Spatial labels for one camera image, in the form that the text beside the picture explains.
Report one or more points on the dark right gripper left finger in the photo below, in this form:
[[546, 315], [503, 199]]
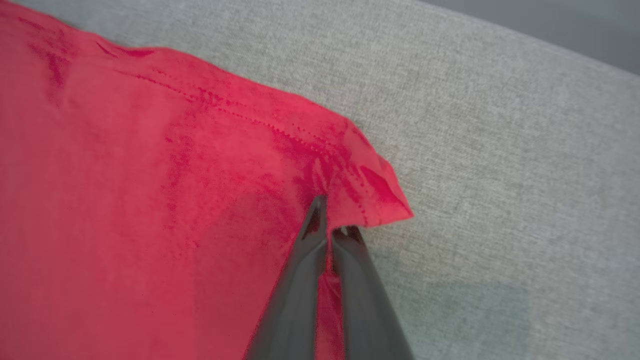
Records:
[[295, 300]]

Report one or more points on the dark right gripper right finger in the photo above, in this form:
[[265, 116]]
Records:
[[367, 310]]

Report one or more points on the red and white garment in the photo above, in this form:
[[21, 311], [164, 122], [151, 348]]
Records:
[[125, 200]]

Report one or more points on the grey fabric sofa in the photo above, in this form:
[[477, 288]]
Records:
[[500, 150]]

